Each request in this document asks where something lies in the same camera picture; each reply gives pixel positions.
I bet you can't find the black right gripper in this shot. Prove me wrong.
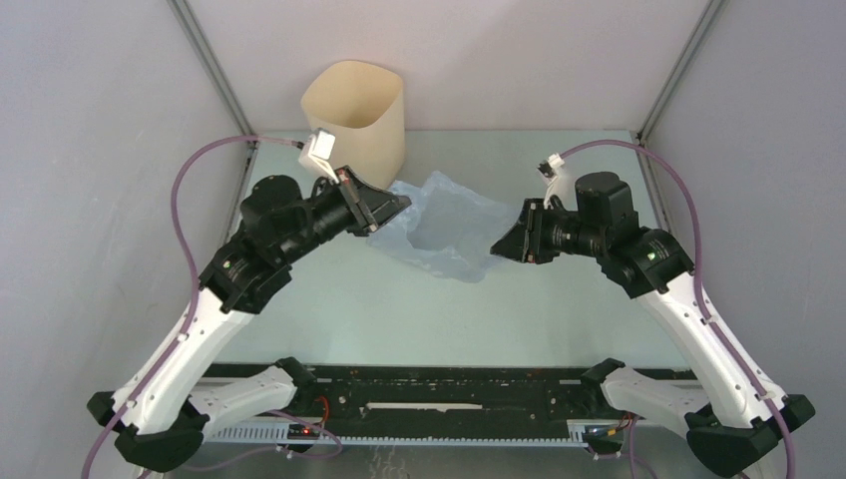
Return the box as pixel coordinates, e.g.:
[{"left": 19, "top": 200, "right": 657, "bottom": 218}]
[{"left": 489, "top": 198, "right": 605, "bottom": 264}]

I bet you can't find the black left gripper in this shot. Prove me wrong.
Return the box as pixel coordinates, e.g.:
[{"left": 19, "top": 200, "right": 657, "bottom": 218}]
[{"left": 279, "top": 165, "right": 412, "bottom": 265}]

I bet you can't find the translucent blue trash bag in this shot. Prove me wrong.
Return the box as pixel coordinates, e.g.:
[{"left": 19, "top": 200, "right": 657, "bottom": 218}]
[{"left": 366, "top": 172, "right": 519, "bottom": 283}]

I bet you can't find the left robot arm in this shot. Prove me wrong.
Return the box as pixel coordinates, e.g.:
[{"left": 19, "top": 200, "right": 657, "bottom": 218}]
[{"left": 87, "top": 167, "right": 411, "bottom": 473}]

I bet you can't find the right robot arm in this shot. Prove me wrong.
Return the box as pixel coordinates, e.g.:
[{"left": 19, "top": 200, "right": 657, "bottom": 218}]
[{"left": 491, "top": 172, "right": 814, "bottom": 478}]

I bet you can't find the cream plastic trash bin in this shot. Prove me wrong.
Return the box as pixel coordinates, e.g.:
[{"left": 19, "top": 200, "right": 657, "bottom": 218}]
[{"left": 300, "top": 60, "right": 406, "bottom": 189}]

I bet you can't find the small electronics board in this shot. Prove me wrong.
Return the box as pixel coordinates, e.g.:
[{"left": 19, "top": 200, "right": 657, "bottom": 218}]
[{"left": 285, "top": 423, "right": 322, "bottom": 441}]

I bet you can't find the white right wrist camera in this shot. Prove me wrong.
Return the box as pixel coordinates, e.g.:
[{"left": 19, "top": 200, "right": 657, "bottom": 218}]
[{"left": 538, "top": 154, "right": 575, "bottom": 210}]

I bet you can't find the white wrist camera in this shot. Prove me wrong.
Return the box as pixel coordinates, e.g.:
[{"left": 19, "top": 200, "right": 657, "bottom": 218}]
[
  {"left": 538, "top": 154, "right": 575, "bottom": 210},
  {"left": 298, "top": 128, "right": 339, "bottom": 184}
]

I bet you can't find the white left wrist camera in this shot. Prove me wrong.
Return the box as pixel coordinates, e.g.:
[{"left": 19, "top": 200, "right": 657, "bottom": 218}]
[{"left": 298, "top": 128, "right": 339, "bottom": 184}]

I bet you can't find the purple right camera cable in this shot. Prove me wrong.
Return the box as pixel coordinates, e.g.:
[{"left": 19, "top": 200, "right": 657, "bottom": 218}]
[{"left": 558, "top": 139, "right": 798, "bottom": 479}]

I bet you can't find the purple camera cable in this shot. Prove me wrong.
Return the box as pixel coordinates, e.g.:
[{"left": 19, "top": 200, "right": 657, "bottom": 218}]
[
  {"left": 558, "top": 139, "right": 798, "bottom": 479},
  {"left": 80, "top": 135, "right": 308, "bottom": 479}
]

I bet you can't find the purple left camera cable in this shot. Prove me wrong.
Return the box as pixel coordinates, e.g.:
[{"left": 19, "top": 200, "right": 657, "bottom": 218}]
[{"left": 80, "top": 135, "right": 308, "bottom": 479}]

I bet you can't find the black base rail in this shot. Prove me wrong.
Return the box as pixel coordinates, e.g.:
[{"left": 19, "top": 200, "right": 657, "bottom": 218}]
[{"left": 198, "top": 359, "right": 695, "bottom": 444}]

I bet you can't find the white slotted cable duct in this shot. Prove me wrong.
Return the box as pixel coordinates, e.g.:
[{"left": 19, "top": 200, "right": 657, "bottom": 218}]
[{"left": 155, "top": 376, "right": 702, "bottom": 449}]

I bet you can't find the left aluminium frame post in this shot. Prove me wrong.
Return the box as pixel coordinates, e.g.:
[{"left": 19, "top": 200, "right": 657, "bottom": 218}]
[{"left": 167, "top": 0, "right": 255, "bottom": 135}]

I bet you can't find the aluminium frame post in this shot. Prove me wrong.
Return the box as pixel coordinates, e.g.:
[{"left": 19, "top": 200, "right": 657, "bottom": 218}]
[
  {"left": 636, "top": 0, "right": 730, "bottom": 145},
  {"left": 167, "top": 0, "right": 255, "bottom": 135}
]

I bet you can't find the right aluminium frame post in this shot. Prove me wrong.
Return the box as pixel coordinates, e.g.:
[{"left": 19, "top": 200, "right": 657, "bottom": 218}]
[{"left": 636, "top": 0, "right": 730, "bottom": 145}]

